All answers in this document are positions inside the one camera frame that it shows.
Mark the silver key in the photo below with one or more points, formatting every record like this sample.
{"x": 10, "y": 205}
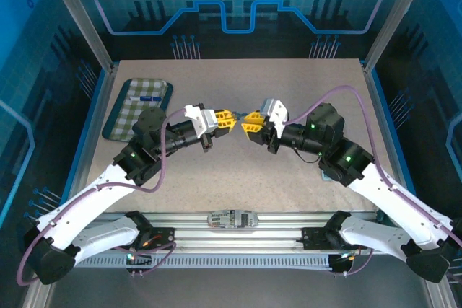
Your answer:
{"x": 241, "y": 114}

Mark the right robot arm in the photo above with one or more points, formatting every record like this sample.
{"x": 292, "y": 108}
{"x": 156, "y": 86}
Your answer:
{"x": 397, "y": 196}

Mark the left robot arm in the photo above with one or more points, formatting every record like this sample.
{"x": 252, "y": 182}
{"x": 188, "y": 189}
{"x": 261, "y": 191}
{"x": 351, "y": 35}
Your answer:
{"x": 83, "y": 207}

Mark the blue white pen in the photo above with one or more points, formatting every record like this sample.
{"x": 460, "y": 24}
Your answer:
{"x": 149, "y": 98}

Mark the green white checkered cloth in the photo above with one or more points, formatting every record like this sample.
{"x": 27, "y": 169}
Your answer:
{"x": 139, "y": 89}

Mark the dark green tray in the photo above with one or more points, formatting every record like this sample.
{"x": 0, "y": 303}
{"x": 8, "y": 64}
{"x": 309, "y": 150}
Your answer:
{"x": 115, "y": 109}

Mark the white rectangular device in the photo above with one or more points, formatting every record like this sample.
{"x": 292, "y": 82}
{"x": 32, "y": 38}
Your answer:
{"x": 326, "y": 177}

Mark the printed label sticker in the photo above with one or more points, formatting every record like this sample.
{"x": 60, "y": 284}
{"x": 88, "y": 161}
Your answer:
{"x": 232, "y": 219}

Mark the black connector box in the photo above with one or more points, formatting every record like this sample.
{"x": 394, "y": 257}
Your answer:
{"x": 139, "y": 260}
{"x": 341, "y": 264}

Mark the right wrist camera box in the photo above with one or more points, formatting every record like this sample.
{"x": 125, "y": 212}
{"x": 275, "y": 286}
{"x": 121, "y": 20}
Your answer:
{"x": 275, "y": 113}

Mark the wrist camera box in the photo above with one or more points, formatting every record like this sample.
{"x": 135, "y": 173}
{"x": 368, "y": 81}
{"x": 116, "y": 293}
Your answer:
{"x": 275, "y": 113}
{"x": 202, "y": 118}

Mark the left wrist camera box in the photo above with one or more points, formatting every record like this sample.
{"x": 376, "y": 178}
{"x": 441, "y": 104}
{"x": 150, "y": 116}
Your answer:
{"x": 202, "y": 118}

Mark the aluminium rail beam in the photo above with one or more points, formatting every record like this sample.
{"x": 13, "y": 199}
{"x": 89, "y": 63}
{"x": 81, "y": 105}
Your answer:
{"x": 231, "y": 236}

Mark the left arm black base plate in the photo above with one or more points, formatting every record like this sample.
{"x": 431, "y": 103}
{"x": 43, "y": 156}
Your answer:
{"x": 162, "y": 237}

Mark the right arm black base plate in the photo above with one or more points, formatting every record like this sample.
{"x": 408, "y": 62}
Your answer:
{"x": 314, "y": 237}

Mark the aluminium frame post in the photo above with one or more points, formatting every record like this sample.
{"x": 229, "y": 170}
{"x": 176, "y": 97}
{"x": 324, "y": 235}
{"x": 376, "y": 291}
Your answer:
{"x": 393, "y": 16}
{"x": 81, "y": 19}

